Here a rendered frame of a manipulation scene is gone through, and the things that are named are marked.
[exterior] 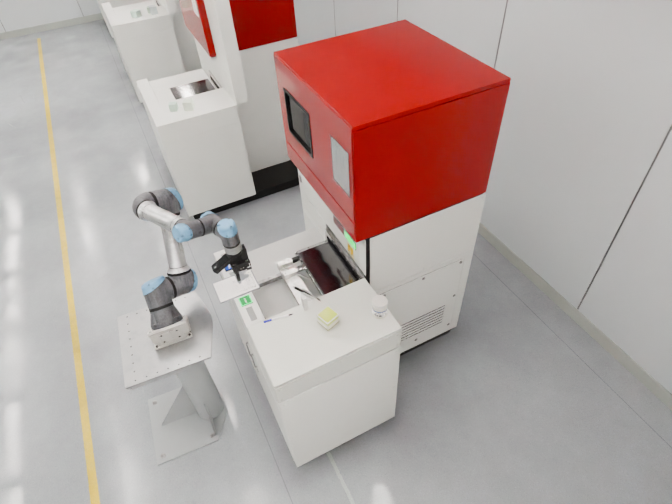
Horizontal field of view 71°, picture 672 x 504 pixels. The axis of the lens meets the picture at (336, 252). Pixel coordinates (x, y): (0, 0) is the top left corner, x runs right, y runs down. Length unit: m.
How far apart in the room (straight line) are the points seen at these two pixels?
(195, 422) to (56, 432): 0.86
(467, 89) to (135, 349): 1.92
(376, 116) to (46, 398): 2.79
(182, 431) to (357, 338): 1.43
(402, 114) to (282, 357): 1.12
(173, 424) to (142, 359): 0.81
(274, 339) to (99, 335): 1.90
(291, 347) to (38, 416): 1.98
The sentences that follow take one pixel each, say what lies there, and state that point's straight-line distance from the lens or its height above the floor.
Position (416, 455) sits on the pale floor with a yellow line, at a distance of 2.93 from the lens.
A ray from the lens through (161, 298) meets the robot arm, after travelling 2.38.
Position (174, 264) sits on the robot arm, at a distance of 2.42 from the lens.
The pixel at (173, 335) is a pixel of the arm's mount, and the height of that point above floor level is 0.88.
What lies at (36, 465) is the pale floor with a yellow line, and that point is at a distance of 3.46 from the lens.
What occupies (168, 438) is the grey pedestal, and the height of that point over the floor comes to 0.01.
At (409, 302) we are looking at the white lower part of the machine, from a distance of 2.73.
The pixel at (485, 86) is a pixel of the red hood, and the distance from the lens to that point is 2.09.
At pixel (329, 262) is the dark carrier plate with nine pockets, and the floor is 0.90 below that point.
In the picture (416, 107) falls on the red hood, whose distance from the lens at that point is 1.91.
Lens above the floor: 2.72
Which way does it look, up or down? 45 degrees down
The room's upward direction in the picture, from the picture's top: 4 degrees counter-clockwise
